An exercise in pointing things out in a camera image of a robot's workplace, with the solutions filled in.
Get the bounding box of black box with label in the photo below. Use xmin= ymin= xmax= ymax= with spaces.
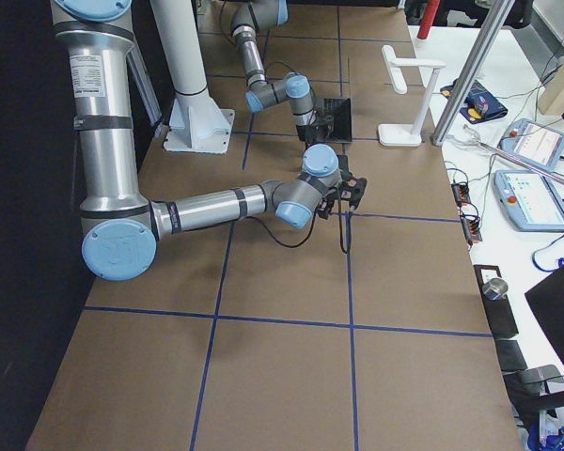
xmin=474 ymin=264 xmax=519 ymax=339

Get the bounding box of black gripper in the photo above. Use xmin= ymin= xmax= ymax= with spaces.
xmin=296 ymin=123 xmax=330 ymax=144
xmin=317 ymin=194 xmax=337 ymax=220

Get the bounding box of red cylinder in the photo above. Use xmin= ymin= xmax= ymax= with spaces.
xmin=416 ymin=0 xmax=441 ymax=40

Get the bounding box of black camera cable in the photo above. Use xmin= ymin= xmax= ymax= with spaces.
xmin=243 ymin=199 xmax=353 ymax=255

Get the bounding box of navy space pattern pouch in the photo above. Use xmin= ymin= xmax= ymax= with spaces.
xmin=460 ymin=80 xmax=508 ymax=124

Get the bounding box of thin metal rod stand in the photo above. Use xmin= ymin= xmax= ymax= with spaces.
xmin=446 ymin=125 xmax=564 ymax=185

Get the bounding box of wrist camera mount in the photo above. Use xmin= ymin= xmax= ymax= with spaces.
xmin=313 ymin=115 xmax=335 ymax=136
xmin=337 ymin=170 xmax=368 ymax=210

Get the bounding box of blue lanyard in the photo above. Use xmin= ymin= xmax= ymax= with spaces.
xmin=531 ymin=229 xmax=564 ymax=273

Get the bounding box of right black cable hub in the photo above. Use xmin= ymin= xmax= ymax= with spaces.
xmin=460 ymin=214 xmax=482 ymax=245

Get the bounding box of black cable hub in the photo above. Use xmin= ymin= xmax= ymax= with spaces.
xmin=460 ymin=214 xmax=482 ymax=245
xmin=451 ymin=181 xmax=471 ymax=207

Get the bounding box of aluminium frame post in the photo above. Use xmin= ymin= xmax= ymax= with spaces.
xmin=431 ymin=0 xmax=514 ymax=147

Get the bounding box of silver metal cylinder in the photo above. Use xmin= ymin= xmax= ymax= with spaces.
xmin=481 ymin=277 xmax=509 ymax=301

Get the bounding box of grey laptop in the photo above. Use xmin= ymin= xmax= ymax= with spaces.
xmin=315 ymin=97 xmax=353 ymax=144

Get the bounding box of left black cable hub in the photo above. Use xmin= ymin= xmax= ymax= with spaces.
xmin=451 ymin=181 xmax=471 ymax=207

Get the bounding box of far teach pendant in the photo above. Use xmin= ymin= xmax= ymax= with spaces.
xmin=498 ymin=118 xmax=564 ymax=172

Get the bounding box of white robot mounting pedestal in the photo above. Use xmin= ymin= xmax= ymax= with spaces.
xmin=150 ymin=0 xmax=235 ymax=154

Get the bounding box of white desk lamp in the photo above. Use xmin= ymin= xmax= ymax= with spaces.
xmin=377 ymin=44 xmax=447 ymax=148

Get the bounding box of near teach pendant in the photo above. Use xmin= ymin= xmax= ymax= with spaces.
xmin=493 ymin=170 xmax=564 ymax=232

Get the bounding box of teach pendant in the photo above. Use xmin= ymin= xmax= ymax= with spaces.
xmin=498 ymin=118 xmax=564 ymax=172
xmin=493 ymin=170 xmax=564 ymax=232

